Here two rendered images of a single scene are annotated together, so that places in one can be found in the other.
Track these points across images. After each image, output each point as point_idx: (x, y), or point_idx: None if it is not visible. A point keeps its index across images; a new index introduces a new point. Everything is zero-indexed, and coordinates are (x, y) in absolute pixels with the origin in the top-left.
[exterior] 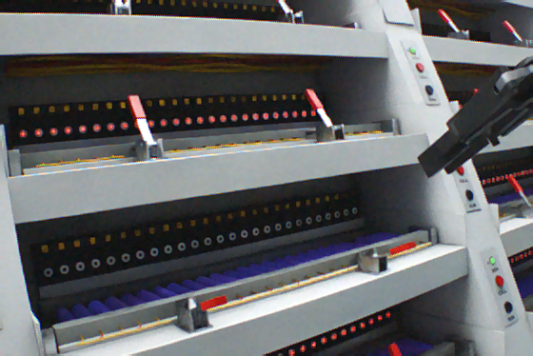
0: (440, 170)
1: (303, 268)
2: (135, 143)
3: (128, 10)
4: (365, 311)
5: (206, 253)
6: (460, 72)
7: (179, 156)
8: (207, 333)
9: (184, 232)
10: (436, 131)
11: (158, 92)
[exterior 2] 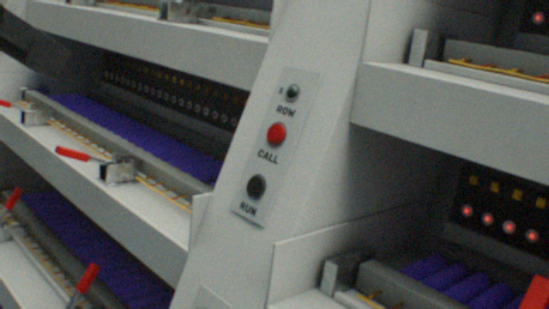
0: (22, 64)
1: (104, 138)
2: None
3: None
4: (78, 202)
5: (167, 108)
6: None
7: (107, 8)
8: (17, 126)
9: (163, 82)
10: (292, 45)
11: None
